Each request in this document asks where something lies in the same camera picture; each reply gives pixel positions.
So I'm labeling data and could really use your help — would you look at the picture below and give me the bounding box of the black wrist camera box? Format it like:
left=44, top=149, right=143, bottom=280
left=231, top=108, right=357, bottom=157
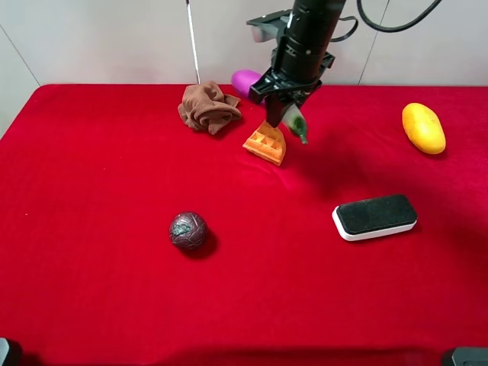
left=246, top=9, right=292, bottom=43

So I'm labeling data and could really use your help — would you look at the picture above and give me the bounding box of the dark purple round ball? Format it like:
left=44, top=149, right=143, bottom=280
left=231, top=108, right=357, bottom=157
left=169, top=211, right=207, bottom=250

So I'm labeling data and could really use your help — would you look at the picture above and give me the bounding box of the purple toy eggplant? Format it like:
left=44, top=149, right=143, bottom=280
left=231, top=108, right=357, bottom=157
left=230, top=69, right=310, bottom=146

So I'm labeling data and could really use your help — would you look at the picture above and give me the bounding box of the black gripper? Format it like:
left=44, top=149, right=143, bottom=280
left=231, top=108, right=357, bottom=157
left=249, top=35, right=335, bottom=128

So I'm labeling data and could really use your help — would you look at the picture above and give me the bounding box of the yellow toy mango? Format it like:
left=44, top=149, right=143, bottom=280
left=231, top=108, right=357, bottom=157
left=402, top=103, right=446, bottom=155

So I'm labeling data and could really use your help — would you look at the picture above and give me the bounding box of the black white board eraser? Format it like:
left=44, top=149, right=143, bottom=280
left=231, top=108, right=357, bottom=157
left=332, top=194, right=418, bottom=242

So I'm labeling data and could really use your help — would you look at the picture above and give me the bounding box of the black base bottom left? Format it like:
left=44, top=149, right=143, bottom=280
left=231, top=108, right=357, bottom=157
left=0, top=338, right=22, bottom=366

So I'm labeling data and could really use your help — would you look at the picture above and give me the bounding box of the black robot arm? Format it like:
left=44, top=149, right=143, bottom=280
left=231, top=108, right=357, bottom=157
left=247, top=1, right=345, bottom=127

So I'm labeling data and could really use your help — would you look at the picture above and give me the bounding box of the white vertical pole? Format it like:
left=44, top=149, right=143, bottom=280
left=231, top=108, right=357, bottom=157
left=185, top=0, right=201, bottom=84

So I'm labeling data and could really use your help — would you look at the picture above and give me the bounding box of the orange waffle piece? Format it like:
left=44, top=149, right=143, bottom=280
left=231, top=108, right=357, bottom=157
left=242, top=121, right=286, bottom=165

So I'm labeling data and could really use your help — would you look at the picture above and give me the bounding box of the black base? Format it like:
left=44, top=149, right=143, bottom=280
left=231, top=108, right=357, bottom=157
left=0, top=338, right=22, bottom=366
left=441, top=347, right=488, bottom=366

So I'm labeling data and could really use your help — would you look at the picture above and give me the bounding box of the black base bottom right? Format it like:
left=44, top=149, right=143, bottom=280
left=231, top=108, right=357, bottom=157
left=441, top=347, right=488, bottom=366

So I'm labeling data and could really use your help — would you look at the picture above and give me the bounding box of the red table cloth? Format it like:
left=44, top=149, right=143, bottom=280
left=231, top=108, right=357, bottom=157
left=1, top=85, right=487, bottom=365

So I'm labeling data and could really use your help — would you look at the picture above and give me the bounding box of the brown crumpled cloth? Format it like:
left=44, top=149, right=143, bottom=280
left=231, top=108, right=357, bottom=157
left=178, top=82, right=242, bottom=135

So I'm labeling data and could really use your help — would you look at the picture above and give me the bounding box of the black cable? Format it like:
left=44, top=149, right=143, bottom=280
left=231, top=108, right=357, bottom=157
left=329, top=0, right=445, bottom=43

